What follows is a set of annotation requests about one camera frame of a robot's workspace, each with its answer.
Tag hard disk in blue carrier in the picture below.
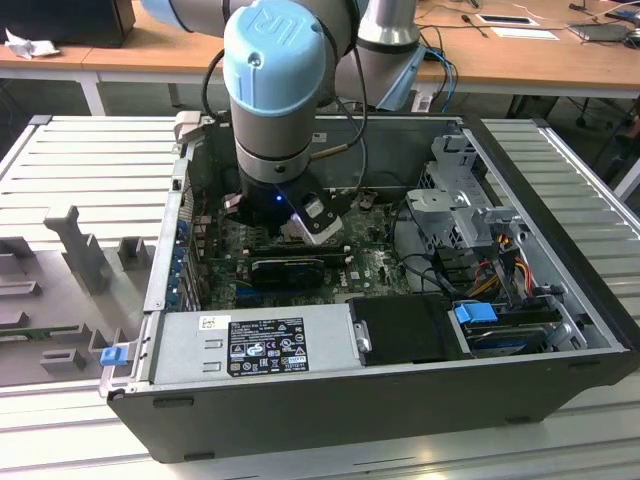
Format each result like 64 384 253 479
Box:
452 301 549 359

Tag black graphics card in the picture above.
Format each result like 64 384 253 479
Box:
248 256 325 292

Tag grey parts rack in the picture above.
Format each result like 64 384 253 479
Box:
0 203 152 390

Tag crumpled white paper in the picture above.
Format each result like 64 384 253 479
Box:
3 26 62 62

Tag black open PC case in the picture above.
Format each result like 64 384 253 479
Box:
97 112 640 464

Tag grey case release handle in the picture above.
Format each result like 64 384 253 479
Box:
172 110 203 147

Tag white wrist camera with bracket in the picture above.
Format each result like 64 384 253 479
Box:
288 189 356 247

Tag grey notebook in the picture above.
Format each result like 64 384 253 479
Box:
566 21 634 45

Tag black RAM slot bank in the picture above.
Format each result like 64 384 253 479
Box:
247 242 353 267

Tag green RAM stick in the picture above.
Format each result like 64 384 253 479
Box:
0 324 82 344

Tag blue case latch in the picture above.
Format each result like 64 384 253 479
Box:
99 346 127 369

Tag small grey wrist camera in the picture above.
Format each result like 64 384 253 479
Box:
221 191 247 215

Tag yellow and red wire bundle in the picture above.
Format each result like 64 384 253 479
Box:
469 233 535 301

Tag silver power supply unit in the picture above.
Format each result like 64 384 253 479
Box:
148 303 362 385

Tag white framed tablet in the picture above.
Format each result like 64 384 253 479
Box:
474 13 542 27

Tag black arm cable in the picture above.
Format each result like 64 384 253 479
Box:
201 47 236 122

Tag black box on desk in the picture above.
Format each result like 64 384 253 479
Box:
0 0 137 50

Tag green motherboard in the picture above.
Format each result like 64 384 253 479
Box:
192 192 416 309

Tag wooden desk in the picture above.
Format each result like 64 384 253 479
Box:
0 0 640 101

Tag CPU socket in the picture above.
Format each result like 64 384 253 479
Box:
267 228 304 249

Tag black plastic bay shroud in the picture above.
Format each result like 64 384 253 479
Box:
346 293 475 369

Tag blue cable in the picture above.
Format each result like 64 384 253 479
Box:
429 46 460 105

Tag white paper sheet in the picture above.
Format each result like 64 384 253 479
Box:
489 24 565 42

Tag silver metal drive cage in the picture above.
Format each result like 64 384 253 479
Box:
403 130 534 261

